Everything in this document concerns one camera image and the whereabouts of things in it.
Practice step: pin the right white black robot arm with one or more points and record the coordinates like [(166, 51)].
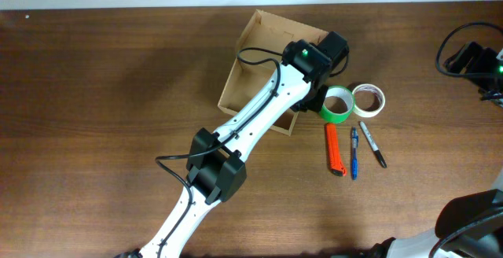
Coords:
[(468, 226)]

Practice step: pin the blue ballpoint pen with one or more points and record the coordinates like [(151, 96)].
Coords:
[(354, 158)]

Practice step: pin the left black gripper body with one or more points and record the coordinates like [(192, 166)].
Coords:
[(315, 98)]

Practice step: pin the white masking tape roll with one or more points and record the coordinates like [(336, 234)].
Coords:
[(370, 100)]

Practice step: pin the grey black permanent marker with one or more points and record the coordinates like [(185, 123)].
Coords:
[(373, 145)]

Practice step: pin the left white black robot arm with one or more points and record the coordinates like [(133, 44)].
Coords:
[(216, 160)]

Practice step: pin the green tape roll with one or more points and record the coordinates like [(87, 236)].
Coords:
[(337, 105)]

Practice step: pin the brown cardboard box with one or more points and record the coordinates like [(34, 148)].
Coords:
[(268, 31)]

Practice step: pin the orange utility knife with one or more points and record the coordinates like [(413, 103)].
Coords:
[(335, 161)]

